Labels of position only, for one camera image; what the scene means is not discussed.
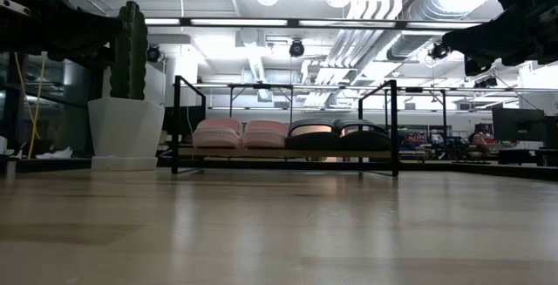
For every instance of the person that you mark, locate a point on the person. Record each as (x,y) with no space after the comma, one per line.
(479,141)

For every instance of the black background table frame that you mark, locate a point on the black background table frame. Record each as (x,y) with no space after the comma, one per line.
(261,86)
(444,110)

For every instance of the black spot lamp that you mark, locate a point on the black spot lamp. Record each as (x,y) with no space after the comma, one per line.
(439,51)

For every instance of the cactus in white pot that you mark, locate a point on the cactus in white pot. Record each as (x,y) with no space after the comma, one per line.
(126,132)

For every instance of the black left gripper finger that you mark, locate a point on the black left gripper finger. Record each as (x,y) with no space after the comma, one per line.
(87,36)

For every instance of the wooden shelf with black frame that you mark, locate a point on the wooden shelf with black frame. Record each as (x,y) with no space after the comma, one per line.
(261,153)

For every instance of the black monitor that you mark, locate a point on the black monitor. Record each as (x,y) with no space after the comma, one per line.
(519,124)

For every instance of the silver ventilation duct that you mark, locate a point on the silver ventilation duct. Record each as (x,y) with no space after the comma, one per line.
(418,15)

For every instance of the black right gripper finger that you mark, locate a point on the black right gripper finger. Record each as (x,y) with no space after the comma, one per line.
(478,67)
(488,36)

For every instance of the black slide sandal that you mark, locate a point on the black slide sandal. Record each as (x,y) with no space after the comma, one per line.
(366,142)
(311,142)

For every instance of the black overhead camera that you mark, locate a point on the black overhead camera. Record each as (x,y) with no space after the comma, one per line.
(153,53)
(297,49)

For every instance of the pink slide sandal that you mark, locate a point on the pink slide sandal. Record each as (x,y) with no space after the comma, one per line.
(266,139)
(217,139)

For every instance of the white cloth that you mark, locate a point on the white cloth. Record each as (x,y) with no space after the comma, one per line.
(54,153)

